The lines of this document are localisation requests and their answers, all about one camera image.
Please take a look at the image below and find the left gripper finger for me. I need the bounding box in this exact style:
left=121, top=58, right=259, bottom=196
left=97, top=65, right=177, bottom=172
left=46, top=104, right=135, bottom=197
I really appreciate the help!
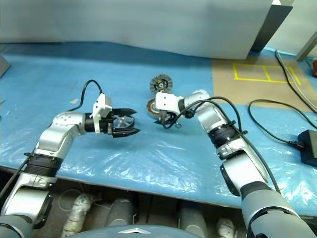
left=110, top=128, right=141, bottom=139
left=111, top=108, right=138, bottom=117

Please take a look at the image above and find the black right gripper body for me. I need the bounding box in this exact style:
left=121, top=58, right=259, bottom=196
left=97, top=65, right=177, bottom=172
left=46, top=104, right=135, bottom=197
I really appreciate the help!
left=158, top=110, right=179, bottom=128

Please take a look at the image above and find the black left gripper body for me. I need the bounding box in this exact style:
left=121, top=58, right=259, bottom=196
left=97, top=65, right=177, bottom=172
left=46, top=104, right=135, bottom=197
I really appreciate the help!
left=100, top=111, right=119, bottom=136

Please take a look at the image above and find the silver finned disc part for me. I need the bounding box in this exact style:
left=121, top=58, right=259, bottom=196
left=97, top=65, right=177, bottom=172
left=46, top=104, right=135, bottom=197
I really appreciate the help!
left=112, top=114, right=136, bottom=132

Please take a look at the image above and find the brown ringed disc part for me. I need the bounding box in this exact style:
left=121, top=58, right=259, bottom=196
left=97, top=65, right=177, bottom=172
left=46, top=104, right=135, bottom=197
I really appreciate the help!
left=146, top=98, right=159, bottom=117

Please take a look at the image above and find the grey toothed disc part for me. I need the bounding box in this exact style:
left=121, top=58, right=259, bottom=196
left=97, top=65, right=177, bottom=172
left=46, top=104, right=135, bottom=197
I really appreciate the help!
left=149, top=75, right=173, bottom=94

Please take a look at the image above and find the brown cardboard sheet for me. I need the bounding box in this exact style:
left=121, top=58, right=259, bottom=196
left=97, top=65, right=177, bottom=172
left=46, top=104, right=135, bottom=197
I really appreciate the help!
left=211, top=53, right=317, bottom=114

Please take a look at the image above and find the blue table mat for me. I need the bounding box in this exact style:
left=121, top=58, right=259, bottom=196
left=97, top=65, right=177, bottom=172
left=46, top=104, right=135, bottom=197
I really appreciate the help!
left=0, top=41, right=317, bottom=214

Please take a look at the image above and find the grey rounded shape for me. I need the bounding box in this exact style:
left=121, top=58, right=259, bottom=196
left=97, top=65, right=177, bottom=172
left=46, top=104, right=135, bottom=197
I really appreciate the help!
left=179, top=207, right=209, bottom=238
left=105, top=198, right=136, bottom=228

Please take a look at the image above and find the large white board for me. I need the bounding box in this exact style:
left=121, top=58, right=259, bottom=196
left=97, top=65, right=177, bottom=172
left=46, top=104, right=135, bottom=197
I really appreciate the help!
left=0, top=0, right=273, bottom=60

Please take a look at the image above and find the white wrapped rounded shape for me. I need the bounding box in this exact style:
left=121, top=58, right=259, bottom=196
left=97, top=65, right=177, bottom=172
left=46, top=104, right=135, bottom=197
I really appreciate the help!
left=216, top=218, right=236, bottom=238
left=61, top=194, right=94, bottom=237

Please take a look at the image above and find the grey robot torso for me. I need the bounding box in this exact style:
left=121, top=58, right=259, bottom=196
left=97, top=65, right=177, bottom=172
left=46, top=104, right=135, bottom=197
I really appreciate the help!
left=71, top=224, right=204, bottom=238

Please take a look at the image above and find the grey metal block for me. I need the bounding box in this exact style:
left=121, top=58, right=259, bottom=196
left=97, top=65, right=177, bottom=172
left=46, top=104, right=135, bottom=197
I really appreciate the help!
left=0, top=55, right=11, bottom=79

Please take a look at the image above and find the dark grey panel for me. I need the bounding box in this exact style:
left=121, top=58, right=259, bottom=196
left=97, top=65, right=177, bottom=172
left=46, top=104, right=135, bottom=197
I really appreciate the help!
left=251, top=4, right=294, bottom=53

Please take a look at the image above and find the black power adapter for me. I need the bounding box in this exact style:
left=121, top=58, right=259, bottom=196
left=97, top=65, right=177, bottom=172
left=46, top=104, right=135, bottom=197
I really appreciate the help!
left=298, top=129, right=317, bottom=167

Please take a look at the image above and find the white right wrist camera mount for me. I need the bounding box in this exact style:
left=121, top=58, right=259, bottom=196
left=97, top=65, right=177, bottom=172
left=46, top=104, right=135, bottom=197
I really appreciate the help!
left=155, top=91, right=184, bottom=116

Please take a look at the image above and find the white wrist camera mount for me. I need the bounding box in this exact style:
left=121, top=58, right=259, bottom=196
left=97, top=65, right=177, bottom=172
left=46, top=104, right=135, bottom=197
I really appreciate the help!
left=89, top=93, right=113, bottom=135
left=155, top=91, right=184, bottom=116

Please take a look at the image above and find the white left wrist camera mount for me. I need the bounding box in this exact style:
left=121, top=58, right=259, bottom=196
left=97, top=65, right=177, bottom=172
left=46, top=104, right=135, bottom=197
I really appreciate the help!
left=89, top=93, right=113, bottom=135

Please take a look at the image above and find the thin black cable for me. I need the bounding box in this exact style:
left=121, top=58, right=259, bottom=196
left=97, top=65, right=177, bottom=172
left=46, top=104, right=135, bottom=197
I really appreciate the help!
left=275, top=49, right=317, bottom=114

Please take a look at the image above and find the black power cable with plug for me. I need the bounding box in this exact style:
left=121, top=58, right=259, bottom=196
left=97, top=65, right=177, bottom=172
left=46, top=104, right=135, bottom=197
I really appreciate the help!
left=248, top=99, right=317, bottom=151

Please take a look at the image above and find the grey cable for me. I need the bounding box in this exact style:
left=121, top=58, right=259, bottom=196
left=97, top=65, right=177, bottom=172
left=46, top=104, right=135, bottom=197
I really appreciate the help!
left=276, top=51, right=317, bottom=110

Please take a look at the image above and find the aluminium profile post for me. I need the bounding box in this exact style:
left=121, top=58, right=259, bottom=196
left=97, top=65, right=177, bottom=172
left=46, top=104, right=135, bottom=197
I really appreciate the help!
left=296, top=29, right=317, bottom=61

